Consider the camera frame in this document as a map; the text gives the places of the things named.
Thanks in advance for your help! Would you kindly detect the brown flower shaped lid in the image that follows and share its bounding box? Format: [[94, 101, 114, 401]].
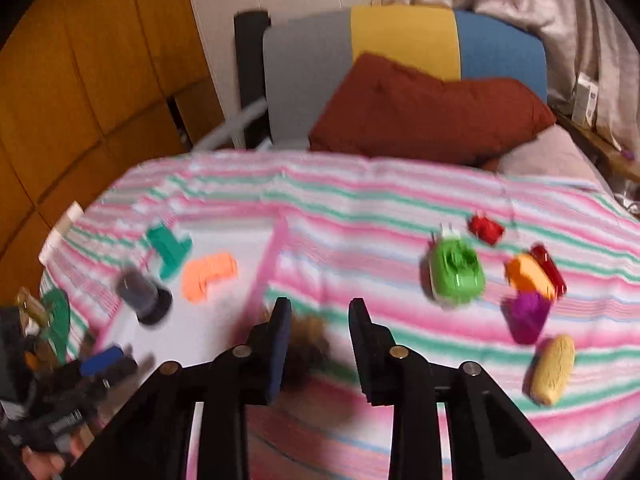
[[282, 314, 330, 391]]

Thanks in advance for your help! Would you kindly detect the black clear cap container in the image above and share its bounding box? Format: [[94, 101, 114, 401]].
[[115, 268, 172, 326]]

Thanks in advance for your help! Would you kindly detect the orange block toy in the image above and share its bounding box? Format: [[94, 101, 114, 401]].
[[181, 252, 238, 304]]

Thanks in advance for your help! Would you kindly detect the green white round toy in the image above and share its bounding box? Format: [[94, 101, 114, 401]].
[[427, 224, 486, 308]]

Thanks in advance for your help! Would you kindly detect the teal plastic piece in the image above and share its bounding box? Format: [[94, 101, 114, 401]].
[[145, 224, 193, 282]]

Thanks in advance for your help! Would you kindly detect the purple perforated ball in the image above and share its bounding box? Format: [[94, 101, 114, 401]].
[[506, 292, 552, 344]]

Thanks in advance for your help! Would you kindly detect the orange plastic scoop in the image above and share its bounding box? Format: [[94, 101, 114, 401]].
[[506, 254, 556, 301]]

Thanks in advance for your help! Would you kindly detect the yellow oval case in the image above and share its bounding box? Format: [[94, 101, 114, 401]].
[[529, 335, 576, 406]]

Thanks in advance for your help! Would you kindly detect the pink white tray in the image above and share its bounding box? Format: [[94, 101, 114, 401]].
[[94, 216, 292, 411]]

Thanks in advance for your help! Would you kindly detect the small red toy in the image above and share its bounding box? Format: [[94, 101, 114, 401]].
[[468, 214, 506, 246]]

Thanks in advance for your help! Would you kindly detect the pink striped blanket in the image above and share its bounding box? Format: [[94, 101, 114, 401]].
[[41, 151, 639, 479]]

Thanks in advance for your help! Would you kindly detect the red cylinder tube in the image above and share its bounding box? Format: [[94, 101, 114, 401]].
[[529, 243, 566, 299]]

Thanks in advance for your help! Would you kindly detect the dark red cushion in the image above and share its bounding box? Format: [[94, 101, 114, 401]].
[[308, 53, 555, 167]]

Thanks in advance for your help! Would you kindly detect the grey yellow blue headboard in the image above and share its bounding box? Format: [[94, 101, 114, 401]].
[[262, 4, 547, 150]]

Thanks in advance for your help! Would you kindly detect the white small box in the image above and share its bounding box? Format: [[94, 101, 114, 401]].
[[572, 73, 599, 128]]

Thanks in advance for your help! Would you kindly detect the beige patterned curtain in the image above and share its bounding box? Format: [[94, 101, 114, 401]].
[[372, 0, 639, 153]]

